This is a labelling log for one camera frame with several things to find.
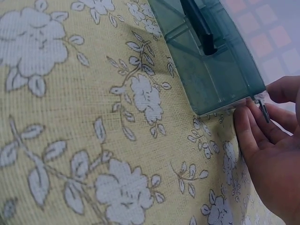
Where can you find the person's right hand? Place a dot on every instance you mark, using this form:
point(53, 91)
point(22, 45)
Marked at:
point(276, 168)

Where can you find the teal translucent plastic box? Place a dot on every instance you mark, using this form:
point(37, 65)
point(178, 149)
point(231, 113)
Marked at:
point(218, 77)

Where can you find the small grey metal pin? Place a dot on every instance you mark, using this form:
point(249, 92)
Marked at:
point(264, 111)

